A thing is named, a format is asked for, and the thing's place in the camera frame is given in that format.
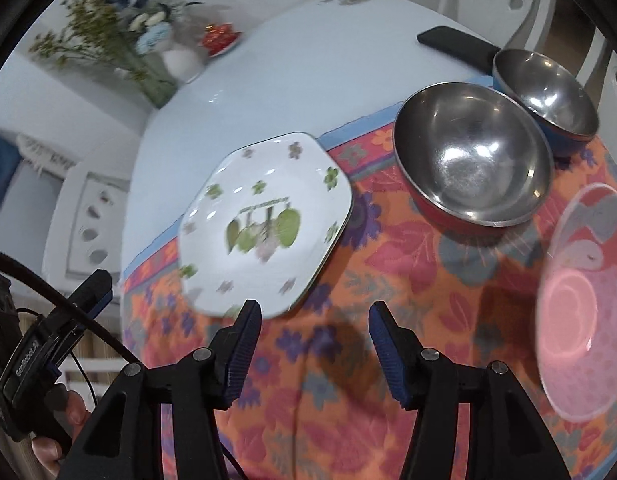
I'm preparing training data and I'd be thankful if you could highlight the thick black cable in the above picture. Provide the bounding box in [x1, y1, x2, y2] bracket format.
[0, 246, 142, 365]

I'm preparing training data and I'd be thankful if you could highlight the steel bowl with red outside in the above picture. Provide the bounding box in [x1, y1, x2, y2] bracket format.
[393, 81, 555, 237]

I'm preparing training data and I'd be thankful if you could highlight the white lace cloth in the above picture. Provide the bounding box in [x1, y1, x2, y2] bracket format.
[16, 132, 80, 178]

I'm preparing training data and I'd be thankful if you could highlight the orange floral cloth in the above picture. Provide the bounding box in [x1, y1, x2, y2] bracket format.
[119, 76, 617, 480]

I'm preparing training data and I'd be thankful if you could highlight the pink translucent plate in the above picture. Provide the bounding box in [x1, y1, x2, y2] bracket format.
[535, 183, 617, 422]

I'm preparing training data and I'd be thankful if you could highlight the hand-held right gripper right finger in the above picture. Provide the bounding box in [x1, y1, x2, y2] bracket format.
[367, 302, 572, 480]

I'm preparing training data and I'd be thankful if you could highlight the steel bowl with blue outside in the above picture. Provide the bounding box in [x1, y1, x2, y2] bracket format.
[491, 48, 600, 157]

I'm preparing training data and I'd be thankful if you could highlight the black phone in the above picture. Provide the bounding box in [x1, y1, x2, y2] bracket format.
[417, 25, 503, 75]

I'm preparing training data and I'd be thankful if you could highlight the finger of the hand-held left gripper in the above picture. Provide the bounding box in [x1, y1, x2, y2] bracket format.
[63, 269, 113, 322]

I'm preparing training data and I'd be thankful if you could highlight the red teacup on saucer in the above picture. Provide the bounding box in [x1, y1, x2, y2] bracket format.
[202, 22, 242, 58]

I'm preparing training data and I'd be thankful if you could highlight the white plate with green print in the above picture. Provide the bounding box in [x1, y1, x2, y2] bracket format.
[178, 131, 354, 319]

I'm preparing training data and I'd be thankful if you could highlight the white vase with blue flowers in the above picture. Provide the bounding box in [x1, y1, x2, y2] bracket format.
[113, 0, 215, 84]

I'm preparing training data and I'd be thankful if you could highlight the blue wall cloth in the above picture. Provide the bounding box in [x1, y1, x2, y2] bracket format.
[0, 127, 25, 233]

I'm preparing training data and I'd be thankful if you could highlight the thin black cable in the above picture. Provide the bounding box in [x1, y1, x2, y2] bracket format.
[68, 352, 102, 413]

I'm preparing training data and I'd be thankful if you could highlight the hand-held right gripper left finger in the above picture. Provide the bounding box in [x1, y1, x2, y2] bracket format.
[56, 299, 263, 480]

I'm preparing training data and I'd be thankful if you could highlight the glass vase with dried flowers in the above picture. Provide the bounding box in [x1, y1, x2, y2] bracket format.
[28, 0, 180, 109]

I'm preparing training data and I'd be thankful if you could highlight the person's left hand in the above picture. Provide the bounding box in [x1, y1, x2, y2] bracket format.
[31, 389, 96, 480]

